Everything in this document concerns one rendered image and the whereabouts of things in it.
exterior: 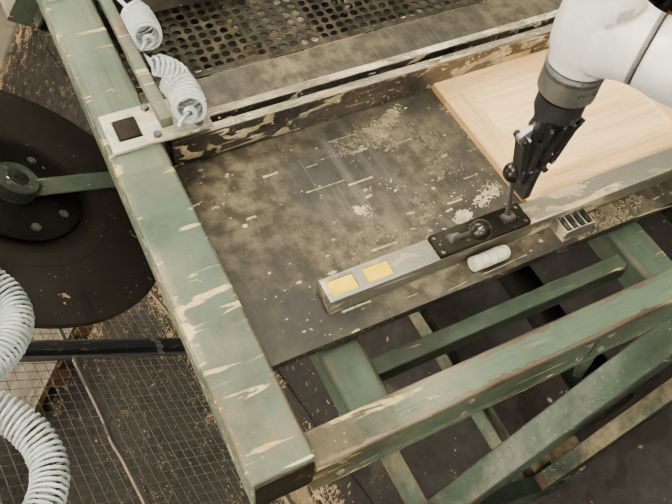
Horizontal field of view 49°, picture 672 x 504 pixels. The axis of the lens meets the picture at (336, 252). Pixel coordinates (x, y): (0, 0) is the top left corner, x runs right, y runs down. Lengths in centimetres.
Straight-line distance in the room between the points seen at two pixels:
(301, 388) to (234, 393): 260
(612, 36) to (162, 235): 75
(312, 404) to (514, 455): 173
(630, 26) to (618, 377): 108
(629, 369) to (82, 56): 142
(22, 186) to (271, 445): 101
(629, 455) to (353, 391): 169
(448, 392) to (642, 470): 168
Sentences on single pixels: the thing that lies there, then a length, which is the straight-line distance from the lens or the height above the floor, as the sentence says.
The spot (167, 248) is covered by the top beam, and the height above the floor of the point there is 189.
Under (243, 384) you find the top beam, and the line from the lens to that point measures 111.
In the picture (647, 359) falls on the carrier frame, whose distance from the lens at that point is 192.
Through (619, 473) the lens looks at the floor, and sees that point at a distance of 284.
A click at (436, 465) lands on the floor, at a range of 322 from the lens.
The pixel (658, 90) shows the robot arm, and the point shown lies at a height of 161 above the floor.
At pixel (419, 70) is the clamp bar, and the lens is 162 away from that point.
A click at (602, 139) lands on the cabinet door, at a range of 168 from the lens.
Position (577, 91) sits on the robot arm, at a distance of 113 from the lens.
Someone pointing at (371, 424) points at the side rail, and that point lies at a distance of 115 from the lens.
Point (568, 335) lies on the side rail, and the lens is 130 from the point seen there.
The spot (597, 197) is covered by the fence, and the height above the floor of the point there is 120.
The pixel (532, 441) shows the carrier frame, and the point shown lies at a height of 79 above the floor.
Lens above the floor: 259
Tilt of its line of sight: 47 degrees down
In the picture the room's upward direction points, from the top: 84 degrees counter-clockwise
